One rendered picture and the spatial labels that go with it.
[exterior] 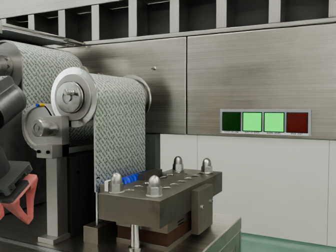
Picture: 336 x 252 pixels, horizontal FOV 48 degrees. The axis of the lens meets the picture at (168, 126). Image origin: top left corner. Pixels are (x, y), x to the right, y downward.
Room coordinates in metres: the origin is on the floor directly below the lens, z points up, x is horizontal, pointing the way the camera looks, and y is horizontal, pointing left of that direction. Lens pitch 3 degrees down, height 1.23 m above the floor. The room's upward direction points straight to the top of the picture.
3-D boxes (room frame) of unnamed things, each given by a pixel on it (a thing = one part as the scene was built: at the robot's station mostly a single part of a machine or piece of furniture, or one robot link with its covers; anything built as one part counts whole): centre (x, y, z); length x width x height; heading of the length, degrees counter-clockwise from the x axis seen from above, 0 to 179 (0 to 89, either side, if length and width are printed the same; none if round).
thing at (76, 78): (1.04, 0.18, 1.25); 0.26 x 0.12 x 0.12; 153
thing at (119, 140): (1.01, 0.12, 1.11); 0.23 x 0.01 x 0.18; 153
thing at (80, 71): (0.93, 0.23, 1.25); 0.15 x 0.01 x 0.15; 63
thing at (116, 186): (0.87, 0.12, 1.05); 0.04 x 0.04 x 0.04
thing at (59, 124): (0.91, 0.28, 1.05); 0.06 x 0.05 x 0.31; 153
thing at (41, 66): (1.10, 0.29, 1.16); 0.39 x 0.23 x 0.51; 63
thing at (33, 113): (1.10, 0.28, 1.17); 0.26 x 0.12 x 0.12; 153
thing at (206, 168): (1.12, -0.12, 1.05); 0.04 x 0.04 x 0.04
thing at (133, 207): (1.00, 0.00, 1.00); 0.40 x 0.16 x 0.06; 153
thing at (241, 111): (1.04, -0.26, 1.18); 0.25 x 0.01 x 0.07; 63
